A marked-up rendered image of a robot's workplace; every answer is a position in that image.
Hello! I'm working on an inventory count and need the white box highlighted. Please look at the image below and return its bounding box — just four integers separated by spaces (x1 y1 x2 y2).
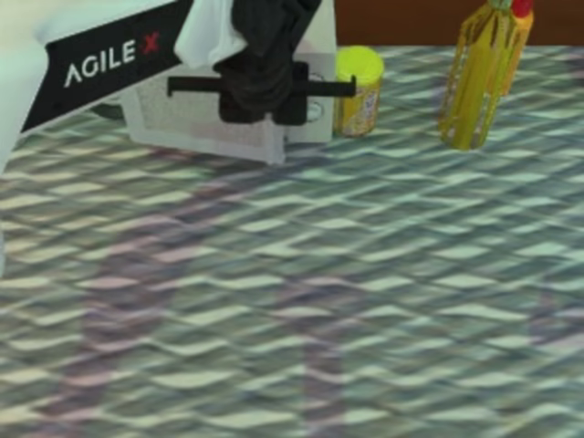
120 0 338 166

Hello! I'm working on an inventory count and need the yellow can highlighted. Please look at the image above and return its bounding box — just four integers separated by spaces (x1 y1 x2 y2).
331 45 386 139

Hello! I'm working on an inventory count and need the yellow ribbed bottle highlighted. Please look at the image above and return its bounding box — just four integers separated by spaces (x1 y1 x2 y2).
436 0 520 152

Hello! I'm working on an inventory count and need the orange bottle with red cap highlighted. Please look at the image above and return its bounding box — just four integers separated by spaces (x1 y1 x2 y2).
498 0 536 98

